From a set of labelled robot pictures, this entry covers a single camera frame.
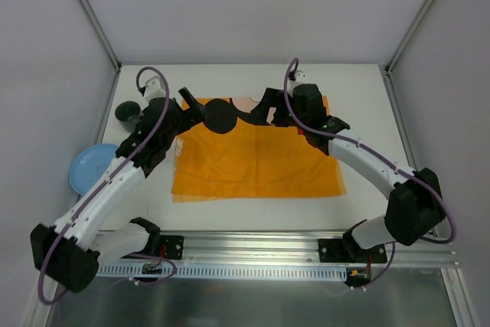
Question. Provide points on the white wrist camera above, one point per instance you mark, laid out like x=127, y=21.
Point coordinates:
x=297, y=76
x=153, y=89

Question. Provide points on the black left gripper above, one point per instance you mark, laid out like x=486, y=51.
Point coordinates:
x=187, y=111

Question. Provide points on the white slotted cable duct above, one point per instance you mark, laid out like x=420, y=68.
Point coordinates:
x=225, y=272

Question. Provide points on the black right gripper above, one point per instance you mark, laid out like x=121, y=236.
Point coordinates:
x=278, y=107

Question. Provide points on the aluminium frame post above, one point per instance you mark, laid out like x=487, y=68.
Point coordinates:
x=409, y=35
x=100, y=34

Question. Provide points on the orange cartoon cloth placemat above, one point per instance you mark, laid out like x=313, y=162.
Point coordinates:
x=226, y=157

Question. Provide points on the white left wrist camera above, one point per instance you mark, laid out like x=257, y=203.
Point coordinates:
x=153, y=89

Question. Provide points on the left aluminium frame post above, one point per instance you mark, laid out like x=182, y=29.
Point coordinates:
x=100, y=34

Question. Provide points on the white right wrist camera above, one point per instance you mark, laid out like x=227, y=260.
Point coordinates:
x=297, y=76

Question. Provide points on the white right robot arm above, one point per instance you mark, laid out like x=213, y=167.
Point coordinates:
x=414, y=202

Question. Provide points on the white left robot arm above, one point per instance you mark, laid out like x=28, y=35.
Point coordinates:
x=71, y=250

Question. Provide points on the aluminium front rail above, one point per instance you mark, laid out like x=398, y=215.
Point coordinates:
x=294, y=248

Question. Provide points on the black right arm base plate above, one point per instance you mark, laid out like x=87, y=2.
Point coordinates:
x=336, y=250

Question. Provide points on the dark green mug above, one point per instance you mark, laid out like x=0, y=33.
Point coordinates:
x=128, y=114

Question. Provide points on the right aluminium frame post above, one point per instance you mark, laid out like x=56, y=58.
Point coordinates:
x=409, y=35

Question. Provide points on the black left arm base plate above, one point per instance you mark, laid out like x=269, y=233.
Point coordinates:
x=163, y=245

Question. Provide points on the light blue plate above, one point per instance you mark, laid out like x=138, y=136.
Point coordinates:
x=89, y=166

